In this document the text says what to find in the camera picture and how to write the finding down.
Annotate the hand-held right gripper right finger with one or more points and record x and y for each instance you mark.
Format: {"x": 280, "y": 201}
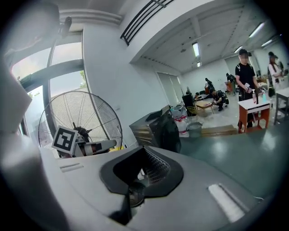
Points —
{"x": 198, "y": 180}

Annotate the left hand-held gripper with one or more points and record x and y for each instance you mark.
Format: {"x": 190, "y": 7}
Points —
{"x": 64, "y": 141}

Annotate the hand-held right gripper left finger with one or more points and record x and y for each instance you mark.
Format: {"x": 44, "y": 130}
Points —
{"x": 90, "y": 176}

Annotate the round dark washing machine door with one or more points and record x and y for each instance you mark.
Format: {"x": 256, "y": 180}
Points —
{"x": 172, "y": 135}

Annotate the dark grey washing machine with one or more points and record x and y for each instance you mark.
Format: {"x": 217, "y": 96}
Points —
{"x": 146, "y": 133}

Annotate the large black floor fan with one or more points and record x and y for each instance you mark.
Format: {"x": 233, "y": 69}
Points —
{"x": 82, "y": 132}

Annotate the perforated metal bin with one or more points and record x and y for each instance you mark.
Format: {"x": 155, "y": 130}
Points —
{"x": 194, "y": 130}

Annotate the low wooden table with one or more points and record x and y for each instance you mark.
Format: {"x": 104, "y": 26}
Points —
{"x": 203, "y": 104}

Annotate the black cabinet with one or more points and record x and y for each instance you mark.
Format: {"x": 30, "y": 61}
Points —
{"x": 188, "y": 101}

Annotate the orange table with white top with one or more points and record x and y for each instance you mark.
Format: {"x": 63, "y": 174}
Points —
{"x": 254, "y": 104}

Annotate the pink bottle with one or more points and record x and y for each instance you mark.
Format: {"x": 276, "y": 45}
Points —
{"x": 255, "y": 97}

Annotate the blue bottle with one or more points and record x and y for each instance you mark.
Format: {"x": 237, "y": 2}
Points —
{"x": 264, "y": 98}

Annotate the ceiling light panel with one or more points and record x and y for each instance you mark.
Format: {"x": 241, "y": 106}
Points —
{"x": 257, "y": 29}
{"x": 238, "y": 49}
{"x": 198, "y": 64}
{"x": 267, "y": 43}
{"x": 195, "y": 49}

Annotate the white grey table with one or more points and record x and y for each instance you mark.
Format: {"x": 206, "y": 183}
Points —
{"x": 283, "y": 92}

